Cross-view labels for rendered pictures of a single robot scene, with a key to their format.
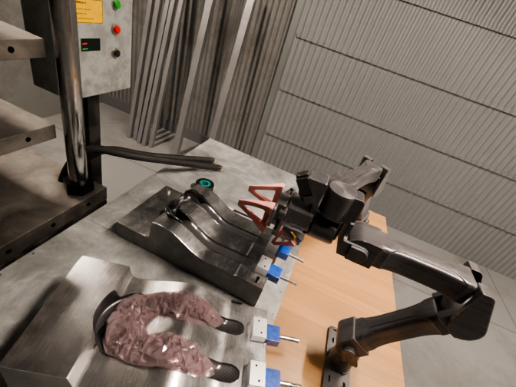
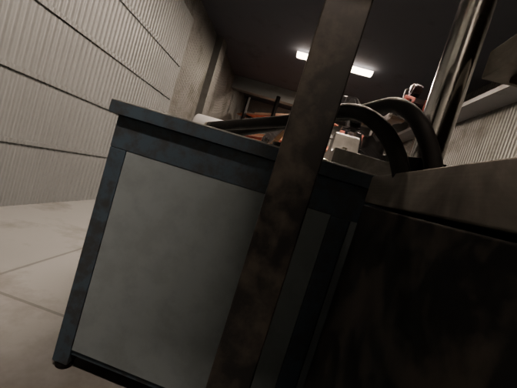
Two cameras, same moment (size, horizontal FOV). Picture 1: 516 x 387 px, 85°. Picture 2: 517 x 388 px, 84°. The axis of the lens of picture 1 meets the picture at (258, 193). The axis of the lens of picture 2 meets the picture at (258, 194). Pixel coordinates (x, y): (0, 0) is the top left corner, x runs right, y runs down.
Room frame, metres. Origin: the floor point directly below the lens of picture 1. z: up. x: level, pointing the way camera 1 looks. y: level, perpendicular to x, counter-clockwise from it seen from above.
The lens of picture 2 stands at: (1.10, 1.19, 0.71)
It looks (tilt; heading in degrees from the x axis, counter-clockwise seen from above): 3 degrees down; 267
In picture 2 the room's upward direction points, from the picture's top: 17 degrees clockwise
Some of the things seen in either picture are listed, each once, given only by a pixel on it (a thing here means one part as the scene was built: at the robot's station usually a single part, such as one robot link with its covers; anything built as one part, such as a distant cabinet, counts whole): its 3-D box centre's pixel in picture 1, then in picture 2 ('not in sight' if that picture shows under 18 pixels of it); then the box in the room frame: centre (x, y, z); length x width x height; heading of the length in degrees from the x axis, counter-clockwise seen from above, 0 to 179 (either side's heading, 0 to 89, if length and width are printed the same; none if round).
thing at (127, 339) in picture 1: (167, 325); not in sight; (0.34, 0.10, 0.90); 0.26 x 0.18 x 0.08; 98
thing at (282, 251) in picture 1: (286, 253); not in sight; (0.70, -0.15, 0.89); 0.13 x 0.05 x 0.05; 80
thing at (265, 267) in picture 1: (276, 275); not in sight; (0.60, -0.14, 0.89); 0.13 x 0.05 x 0.05; 81
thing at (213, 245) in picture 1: (212, 223); (366, 152); (0.69, 0.11, 0.92); 0.35 x 0.16 x 0.09; 80
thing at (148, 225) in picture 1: (206, 230); (360, 164); (0.70, 0.12, 0.87); 0.50 x 0.26 x 0.14; 80
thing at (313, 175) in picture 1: (303, 195); (414, 96); (0.49, -0.09, 1.25); 0.07 x 0.06 x 0.11; 172
